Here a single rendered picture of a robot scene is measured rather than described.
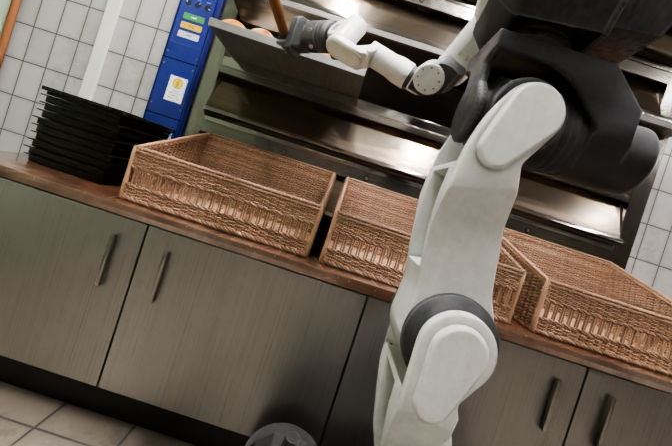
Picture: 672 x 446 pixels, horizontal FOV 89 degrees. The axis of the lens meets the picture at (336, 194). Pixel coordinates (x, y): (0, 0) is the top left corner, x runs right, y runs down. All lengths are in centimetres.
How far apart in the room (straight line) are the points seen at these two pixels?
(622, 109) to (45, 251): 127
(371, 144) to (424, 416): 110
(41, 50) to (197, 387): 152
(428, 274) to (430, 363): 12
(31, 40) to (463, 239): 188
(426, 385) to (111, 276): 83
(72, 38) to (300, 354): 157
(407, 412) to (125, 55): 164
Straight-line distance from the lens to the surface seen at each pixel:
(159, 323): 106
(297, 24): 114
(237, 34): 130
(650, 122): 175
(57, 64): 193
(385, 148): 146
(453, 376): 54
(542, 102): 56
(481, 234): 55
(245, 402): 107
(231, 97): 156
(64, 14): 198
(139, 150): 109
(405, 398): 55
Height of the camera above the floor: 78
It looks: level
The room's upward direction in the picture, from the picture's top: 18 degrees clockwise
